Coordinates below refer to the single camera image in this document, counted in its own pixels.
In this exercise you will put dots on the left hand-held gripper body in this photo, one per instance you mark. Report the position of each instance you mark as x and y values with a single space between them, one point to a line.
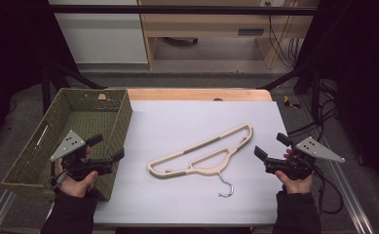
67 145

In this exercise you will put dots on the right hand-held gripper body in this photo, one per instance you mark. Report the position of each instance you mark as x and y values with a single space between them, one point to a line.
320 150

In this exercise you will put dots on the beige plastic clothes hanger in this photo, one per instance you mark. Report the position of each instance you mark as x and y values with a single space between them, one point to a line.
206 169

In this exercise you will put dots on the person's left hand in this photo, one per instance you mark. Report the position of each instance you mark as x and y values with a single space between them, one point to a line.
76 187

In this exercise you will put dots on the person's right hand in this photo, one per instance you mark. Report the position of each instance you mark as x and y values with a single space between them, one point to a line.
295 186

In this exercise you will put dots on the green woven basket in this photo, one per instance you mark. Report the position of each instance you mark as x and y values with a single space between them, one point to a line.
80 118

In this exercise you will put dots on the yellow and black tool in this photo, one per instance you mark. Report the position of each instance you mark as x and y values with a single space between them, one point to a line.
289 102

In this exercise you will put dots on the black curtain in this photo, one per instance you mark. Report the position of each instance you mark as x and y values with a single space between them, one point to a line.
362 65
11 48

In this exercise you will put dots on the white cabinet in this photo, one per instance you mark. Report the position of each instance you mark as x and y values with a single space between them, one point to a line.
102 39

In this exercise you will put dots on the light wooden desk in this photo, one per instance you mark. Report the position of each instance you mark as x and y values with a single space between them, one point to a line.
206 24

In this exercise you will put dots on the black frame strut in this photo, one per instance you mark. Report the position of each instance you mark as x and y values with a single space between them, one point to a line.
63 74
302 76

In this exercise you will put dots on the black horizontal frame bar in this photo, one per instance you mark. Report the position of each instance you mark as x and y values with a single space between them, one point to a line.
177 10

